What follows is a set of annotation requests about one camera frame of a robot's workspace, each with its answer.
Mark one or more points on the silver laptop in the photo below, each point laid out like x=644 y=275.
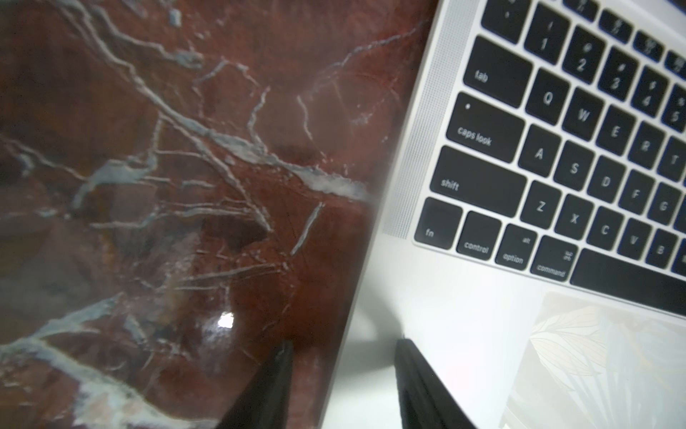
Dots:
x=531 y=236

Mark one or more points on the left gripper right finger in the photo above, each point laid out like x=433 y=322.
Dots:
x=424 y=401

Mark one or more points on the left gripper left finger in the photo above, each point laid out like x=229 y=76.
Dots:
x=264 y=403

